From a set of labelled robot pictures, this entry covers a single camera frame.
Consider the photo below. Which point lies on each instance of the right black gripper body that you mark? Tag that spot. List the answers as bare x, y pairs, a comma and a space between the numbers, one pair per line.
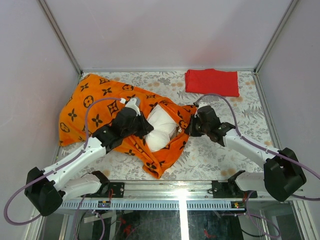
197, 128

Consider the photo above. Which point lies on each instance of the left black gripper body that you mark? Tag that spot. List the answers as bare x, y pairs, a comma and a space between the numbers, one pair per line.
129, 132

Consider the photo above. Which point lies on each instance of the white pillow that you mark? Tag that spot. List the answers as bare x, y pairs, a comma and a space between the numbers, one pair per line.
164, 129

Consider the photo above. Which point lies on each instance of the orange patterned pillowcase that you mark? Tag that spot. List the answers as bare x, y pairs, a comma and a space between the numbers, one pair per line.
94, 103

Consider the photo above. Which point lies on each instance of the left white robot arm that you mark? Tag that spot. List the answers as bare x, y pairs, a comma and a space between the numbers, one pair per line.
47, 189

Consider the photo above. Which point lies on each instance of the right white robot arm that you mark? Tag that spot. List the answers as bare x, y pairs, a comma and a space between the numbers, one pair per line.
281, 176

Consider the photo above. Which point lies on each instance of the floral table mat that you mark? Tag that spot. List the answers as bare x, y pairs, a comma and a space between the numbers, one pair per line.
201, 158

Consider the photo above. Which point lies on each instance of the red folded cloth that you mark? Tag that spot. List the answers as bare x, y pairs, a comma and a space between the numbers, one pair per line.
212, 81

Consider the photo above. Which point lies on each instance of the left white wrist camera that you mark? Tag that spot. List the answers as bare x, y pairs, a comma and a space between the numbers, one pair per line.
133, 103

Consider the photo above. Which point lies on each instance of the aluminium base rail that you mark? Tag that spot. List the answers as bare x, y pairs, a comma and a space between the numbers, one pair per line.
161, 195

